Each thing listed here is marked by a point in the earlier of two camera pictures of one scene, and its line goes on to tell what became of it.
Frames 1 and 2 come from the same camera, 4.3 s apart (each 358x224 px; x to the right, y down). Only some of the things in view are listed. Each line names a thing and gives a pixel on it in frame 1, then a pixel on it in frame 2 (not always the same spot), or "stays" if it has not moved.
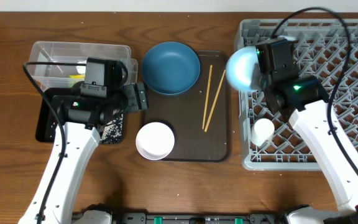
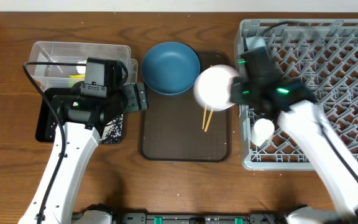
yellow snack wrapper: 77,76 stays
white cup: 262,131 stays
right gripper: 261,76 to 235,97
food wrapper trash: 81,69 stays
